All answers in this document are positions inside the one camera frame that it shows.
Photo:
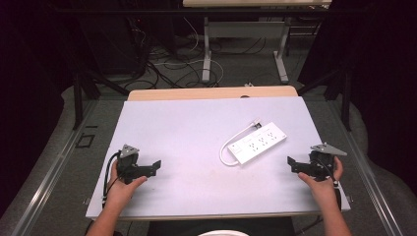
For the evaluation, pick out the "black metal stand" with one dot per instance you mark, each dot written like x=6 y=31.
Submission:
x=82 y=91
x=345 y=95

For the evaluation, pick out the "desk with white legs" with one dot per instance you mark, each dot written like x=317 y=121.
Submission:
x=246 y=29

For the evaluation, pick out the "aluminium floor rail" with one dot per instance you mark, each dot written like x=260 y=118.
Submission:
x=370 y=183
x=49 y=177

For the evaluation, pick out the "person's left hand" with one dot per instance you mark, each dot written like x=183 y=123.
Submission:
x=121 y=191

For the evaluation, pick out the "white power plug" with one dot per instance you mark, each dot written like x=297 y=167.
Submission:
x=257 y=124

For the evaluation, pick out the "white table board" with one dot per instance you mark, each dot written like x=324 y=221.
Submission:
x=196 y=137

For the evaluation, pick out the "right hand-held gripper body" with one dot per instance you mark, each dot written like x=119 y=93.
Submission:
x=319 y=162

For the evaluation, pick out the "white power strip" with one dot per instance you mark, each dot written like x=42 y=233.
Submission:
x=259 y=142

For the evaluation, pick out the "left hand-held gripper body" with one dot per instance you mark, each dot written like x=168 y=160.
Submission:
x=129 y=160

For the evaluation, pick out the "person's dark clothing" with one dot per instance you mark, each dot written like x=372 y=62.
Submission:
x=223 y=224

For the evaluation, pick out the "person's right hand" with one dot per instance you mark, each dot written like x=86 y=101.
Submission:
x=323 y=190

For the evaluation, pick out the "white round object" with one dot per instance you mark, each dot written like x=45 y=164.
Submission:
x=223 y=233

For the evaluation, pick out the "wooden table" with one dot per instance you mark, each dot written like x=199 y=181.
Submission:
x=196 y=93

